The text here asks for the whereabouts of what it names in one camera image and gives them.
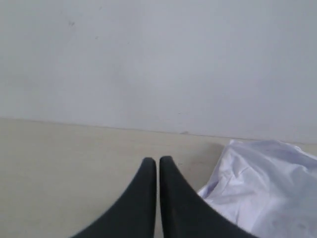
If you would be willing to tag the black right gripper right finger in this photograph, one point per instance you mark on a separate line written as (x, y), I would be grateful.
(184, 214)

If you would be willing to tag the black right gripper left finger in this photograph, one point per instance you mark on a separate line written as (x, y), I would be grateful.
(133, 214)

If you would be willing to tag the white t-shirt red logo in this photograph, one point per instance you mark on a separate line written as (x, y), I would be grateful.
(267, 188)

